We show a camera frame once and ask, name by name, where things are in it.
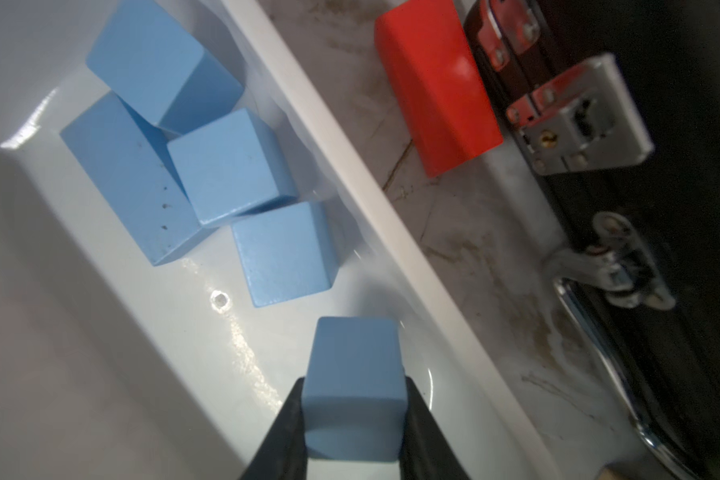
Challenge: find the white plastic tub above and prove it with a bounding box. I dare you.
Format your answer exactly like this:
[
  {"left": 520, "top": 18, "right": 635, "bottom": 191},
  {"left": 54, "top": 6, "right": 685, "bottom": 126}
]
[{"left": 0, "top": 1, "right": 561, "bottom": 479}]

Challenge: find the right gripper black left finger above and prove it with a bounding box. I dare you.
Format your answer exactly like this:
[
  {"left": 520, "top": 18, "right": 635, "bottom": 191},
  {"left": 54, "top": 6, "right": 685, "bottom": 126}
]
[{"left": 239, "top": 377, "right": 308, "bottom": 480}]

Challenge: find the blue cube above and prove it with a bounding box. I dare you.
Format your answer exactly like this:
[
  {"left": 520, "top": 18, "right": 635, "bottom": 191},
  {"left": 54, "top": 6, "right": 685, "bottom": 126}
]
[
  {"left": 86, "top": 1, "right": 244, "bottom": 135},
  {"left": 301, "top": 317, "right": 408, "bottom": 463},
  {"left": 168, "top": 108, "right": 299, "bottom": 229}
]

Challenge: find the red block behind tub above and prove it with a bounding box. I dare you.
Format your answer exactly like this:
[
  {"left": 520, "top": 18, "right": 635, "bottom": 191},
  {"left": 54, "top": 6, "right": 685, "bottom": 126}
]
[{"left": 374, "top": 0, "right": 503, "bottom": 178}]

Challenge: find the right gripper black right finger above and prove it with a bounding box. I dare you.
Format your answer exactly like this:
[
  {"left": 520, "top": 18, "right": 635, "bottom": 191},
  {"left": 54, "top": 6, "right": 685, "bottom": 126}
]
[{"left": 399, "top": 377, "right": 469, "bottom": 480}]

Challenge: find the black ribbed carrying case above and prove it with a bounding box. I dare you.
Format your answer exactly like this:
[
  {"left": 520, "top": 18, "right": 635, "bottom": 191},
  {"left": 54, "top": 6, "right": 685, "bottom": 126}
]
[{"left": 464, "top": 1, "right": 720, "bottom": 479}]

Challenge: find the wood cube near case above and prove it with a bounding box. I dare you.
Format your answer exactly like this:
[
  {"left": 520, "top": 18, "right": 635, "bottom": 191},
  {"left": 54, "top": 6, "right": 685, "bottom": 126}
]
[{"left": 595, "top": 466, "right": 629, "bottom": 480}]

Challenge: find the blue cube isolated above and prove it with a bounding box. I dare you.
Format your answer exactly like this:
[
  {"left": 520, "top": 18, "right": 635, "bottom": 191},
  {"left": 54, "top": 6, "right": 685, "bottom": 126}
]
[{"left": 232, "top": 202, "right": 340, "bottom": 308}]

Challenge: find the long speckled blue block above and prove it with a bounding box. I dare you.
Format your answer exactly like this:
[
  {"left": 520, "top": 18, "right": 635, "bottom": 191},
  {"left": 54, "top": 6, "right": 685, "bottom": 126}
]
[{"left": 60, "top": 92, "right": 213, "bottom": 266}]

